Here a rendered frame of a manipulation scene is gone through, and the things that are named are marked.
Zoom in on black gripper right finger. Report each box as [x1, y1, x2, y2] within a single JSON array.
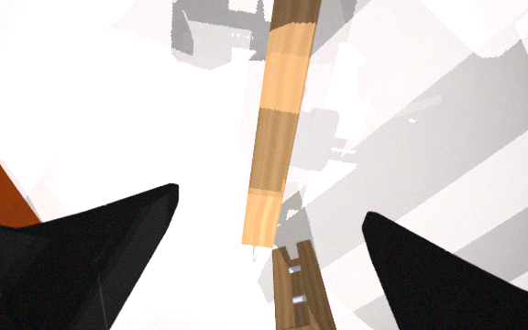
[[362, 211, 528, 330]]

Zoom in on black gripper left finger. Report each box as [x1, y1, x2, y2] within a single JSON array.
[[0, 183, 180, 330]]

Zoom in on wooden post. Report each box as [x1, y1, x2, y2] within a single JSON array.
[[272, 239, 337, 330]]

